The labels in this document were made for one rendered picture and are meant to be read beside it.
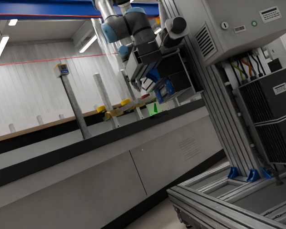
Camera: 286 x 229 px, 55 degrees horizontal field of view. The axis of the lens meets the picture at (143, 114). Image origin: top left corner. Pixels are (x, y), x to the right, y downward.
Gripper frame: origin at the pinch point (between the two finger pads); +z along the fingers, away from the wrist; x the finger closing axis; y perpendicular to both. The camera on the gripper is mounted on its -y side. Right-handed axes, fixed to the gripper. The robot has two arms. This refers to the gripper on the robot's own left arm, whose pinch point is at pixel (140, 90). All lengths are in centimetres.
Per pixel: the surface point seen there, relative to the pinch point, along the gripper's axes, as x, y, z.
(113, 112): -14.9, 25.0, 9.7
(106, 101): -16.1, 26.1, 0.7
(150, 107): -2.2, -9.9, 14.8
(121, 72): -7.7, 2.8, -18.4
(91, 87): -499, -688, -199
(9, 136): -56, 80, 3
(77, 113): -25, 50, 4
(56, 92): -554, -562, -210
